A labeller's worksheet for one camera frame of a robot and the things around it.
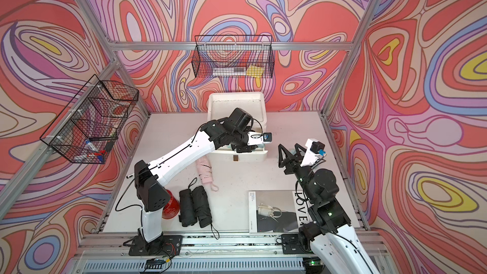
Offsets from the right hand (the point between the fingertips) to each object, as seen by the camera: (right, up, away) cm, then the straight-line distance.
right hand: (286, 149), depth 67 cm
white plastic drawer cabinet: (-26, +20, +24) cm, 40 cm away
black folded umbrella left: (-39, -30, +12) cm, 51 cm away
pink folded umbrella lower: (-34, -13, +23) cm, 44 cm away
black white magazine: (-1, -27, +11) cm, 29 cm away
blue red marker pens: (-65, -1, -3) cm, 65 cm away
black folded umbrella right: (-33, -26, +12) cm, 44 cm away
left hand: (-10, +3, +11) cm, 15 cm away
